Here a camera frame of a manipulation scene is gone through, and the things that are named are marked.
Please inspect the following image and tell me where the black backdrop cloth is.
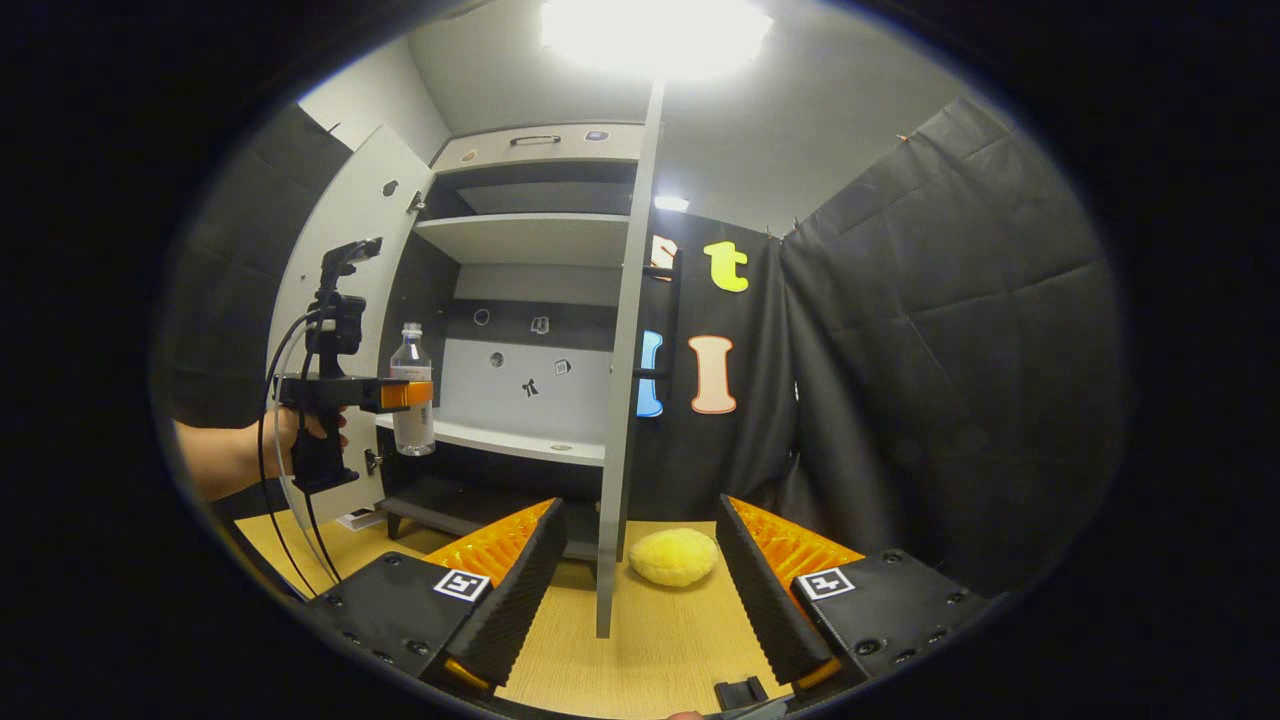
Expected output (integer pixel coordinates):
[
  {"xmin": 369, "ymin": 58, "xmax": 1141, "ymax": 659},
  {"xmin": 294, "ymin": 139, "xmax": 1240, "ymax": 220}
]
[{"xmin": 150, "ymin": 95, "xmax": 1131, "ymax": 601}]

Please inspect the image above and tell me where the grey cabinet door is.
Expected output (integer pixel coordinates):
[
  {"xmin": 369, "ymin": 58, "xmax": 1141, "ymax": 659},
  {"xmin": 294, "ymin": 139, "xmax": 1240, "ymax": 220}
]
[{"xmin": 596, "ymin": 80, "xmax": 666, "ymax": 639}]

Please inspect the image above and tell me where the grey cabinet drawer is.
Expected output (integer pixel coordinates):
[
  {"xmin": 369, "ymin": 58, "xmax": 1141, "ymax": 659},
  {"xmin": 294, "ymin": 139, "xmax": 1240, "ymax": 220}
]
[{"xmin": 432, "ymin": 123, "xmax": 646, "ymax": 173}]

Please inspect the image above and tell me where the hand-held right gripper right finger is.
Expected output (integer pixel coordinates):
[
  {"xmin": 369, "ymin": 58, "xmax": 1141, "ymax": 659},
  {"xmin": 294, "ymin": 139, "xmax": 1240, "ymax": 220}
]
[{"xmin": 715, "ymin": 493, "xmax": 996, "ymax": 691}]

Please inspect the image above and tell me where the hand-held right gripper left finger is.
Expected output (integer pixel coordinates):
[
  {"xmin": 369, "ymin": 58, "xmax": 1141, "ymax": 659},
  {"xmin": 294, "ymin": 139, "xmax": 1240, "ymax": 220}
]
[{"xmin": 305, "ymin": 497, "xmax": 569, "ymax": 696}]

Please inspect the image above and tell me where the clear plastic bottle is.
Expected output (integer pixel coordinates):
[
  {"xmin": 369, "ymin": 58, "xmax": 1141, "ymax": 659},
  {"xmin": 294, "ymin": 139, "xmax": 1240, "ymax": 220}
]
[{"xmin": 389, "ymin": 322, "xmax": 437, "ymax": 458}]

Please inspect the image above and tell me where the black cable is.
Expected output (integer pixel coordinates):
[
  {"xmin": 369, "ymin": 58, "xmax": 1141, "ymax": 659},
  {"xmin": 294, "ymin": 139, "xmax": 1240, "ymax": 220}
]
[{"xmin": 257, "ymin": 308, "xmax": 346, "ymax": 599}]

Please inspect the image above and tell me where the yellow plush toy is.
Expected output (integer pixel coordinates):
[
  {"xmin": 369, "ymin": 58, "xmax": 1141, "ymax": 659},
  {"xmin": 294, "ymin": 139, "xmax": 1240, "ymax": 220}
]
[{"xmin": 628, "ymin": 527, "xmax": 721, "ymax": 588}]

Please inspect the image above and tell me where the grey cabinet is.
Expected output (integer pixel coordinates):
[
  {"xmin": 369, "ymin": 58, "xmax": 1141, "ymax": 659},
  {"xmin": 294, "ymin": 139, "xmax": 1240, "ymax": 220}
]
[{"xmin": 375, "ymin": 122, "xmax": 646, "ymax": 561}]

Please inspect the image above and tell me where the grey cabinet shelf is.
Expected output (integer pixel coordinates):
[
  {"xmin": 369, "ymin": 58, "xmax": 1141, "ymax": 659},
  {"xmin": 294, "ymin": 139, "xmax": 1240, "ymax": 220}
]
[
  {"xmin": 375, "ymin": 412, "xmax": 608, "ymax": 468},
  {"xmin": 413, "ymin": 213, "xmax": 631, "ymax": 269}
]

